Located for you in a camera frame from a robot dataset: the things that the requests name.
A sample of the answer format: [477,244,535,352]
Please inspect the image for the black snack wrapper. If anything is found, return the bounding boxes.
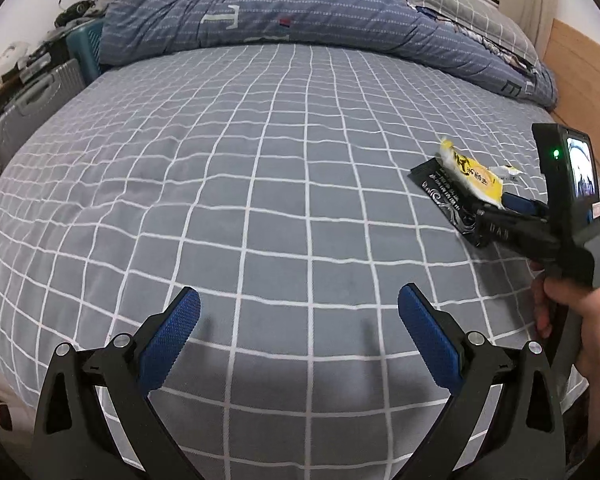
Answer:
[408,158,491,248]

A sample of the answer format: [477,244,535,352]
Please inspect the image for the yellow snack wrapper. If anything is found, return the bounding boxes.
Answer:
[439,139,504,209]

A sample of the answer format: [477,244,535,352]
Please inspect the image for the person's right hand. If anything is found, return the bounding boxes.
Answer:
[529,259,600,394]

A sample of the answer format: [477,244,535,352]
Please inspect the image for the small torn wrapper piece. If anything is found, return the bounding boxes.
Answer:
[489,165,524,182]

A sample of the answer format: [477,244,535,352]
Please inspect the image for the wooden headboard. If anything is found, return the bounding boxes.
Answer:
[544,20,600,166]

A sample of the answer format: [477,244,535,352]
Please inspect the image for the grey checkered bed sheet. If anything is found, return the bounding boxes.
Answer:
[0,44,550,479]

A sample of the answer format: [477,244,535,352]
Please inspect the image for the grey checkered pillow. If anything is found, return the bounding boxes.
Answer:
[406,0,540,67]

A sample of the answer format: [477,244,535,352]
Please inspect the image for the grey suitcase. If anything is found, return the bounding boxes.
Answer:
[0,58,85,175]

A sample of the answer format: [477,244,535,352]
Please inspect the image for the clutter pile on suitcase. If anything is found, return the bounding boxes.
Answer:
[0,0,98,108]

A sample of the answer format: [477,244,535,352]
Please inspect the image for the teal plastic crate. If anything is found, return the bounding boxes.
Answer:
[66,18,104,86]

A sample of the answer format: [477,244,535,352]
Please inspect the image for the blue striped quilt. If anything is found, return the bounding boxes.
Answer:
[99,0,558,110]

